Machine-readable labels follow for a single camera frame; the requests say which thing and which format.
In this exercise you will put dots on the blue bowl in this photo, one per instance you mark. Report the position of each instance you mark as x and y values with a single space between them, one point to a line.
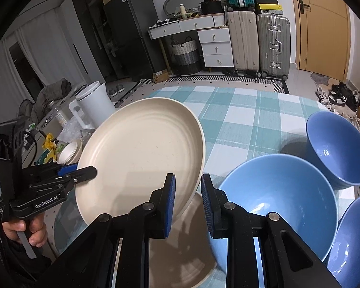
354 240
273 192
333 144

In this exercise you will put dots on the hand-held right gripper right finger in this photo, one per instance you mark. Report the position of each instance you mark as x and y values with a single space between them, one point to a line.
207 207

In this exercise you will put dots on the clear plastic bag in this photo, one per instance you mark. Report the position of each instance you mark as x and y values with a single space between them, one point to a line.
70 129

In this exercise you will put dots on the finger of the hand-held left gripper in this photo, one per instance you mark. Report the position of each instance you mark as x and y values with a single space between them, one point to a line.
67 169
85 173

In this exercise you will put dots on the stack of paper bowls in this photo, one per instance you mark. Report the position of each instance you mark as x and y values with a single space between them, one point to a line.
69 153

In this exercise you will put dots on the grey slip-on shoe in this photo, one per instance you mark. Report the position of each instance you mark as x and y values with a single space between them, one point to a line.
112 92
120 88

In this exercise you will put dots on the dark wardrobe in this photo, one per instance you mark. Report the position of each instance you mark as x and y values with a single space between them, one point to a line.
90 36

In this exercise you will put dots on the scattered shoes group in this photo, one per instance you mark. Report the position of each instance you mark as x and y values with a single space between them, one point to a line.
336 94

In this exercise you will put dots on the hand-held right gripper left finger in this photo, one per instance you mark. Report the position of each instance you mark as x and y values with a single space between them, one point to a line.
169 204

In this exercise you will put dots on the small flat cardboard box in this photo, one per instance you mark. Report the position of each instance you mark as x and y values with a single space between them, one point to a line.
161 76

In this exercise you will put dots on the cream round plate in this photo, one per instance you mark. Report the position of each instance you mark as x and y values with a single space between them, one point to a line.
186 258
138 150

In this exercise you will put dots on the clear plastic bottle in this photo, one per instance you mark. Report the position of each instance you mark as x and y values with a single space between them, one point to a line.
60 117

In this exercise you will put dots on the dark grey refrigerator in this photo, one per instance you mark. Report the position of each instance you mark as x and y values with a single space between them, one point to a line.
132 36

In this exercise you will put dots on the grey door mat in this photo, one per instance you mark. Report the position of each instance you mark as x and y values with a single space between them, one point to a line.
320 79

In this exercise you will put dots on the yellow snack packet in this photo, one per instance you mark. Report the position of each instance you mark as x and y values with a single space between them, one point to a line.
49 142

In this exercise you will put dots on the person's left forearm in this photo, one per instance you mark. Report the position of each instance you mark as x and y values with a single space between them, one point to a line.
18 258

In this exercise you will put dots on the white drawer desk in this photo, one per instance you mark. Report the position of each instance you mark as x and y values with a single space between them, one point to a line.
216 46

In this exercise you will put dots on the cream suitcase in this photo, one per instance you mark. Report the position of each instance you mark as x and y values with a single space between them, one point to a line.
243 42

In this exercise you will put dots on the person's left hand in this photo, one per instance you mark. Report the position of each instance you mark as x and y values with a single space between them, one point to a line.
37 231

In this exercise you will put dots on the wooden door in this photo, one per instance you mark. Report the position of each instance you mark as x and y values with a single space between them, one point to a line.
318 36

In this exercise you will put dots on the white bottle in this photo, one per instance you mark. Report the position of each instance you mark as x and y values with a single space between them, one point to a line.
183 11

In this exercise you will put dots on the white electric kettle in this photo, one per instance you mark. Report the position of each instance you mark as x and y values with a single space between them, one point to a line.
96 105

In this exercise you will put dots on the black storage box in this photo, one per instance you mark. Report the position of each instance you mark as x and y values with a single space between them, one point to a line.
211 8

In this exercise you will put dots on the dark jacket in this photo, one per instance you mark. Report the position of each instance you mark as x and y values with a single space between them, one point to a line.
52 91

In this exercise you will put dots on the silver suitcase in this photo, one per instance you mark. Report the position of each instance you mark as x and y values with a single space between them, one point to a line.
273 45

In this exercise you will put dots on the teal checkered tablecloth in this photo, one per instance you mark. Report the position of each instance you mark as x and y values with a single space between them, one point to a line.
243 117

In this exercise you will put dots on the woven laundry basket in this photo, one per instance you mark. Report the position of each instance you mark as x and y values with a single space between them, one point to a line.
184 60

